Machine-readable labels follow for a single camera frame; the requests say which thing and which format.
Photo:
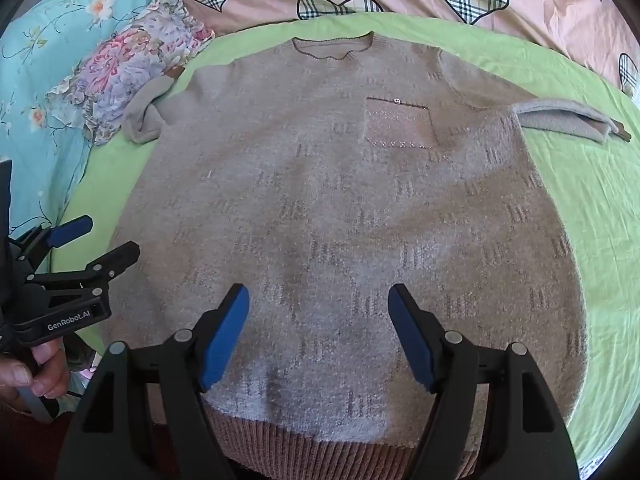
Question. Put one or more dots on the grey-brown knit sweater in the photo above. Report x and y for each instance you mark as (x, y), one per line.
(325, 210)

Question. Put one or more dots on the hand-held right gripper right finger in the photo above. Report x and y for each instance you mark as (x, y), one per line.
(412, 340)

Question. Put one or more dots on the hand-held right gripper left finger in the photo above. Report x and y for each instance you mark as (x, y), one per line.
(227, 340)

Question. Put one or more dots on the person's left hand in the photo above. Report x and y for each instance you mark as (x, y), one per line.
(47, 375)

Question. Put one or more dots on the light green bed sheet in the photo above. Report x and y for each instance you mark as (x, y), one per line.
(575, 185)

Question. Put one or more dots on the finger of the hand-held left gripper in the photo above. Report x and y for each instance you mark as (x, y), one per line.
(70, 230)
(115, 257)

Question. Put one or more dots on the turquoise floral blanket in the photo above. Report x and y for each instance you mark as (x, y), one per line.
(50, 60)

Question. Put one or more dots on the floral pillow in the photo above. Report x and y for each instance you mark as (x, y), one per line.
(125, 65)

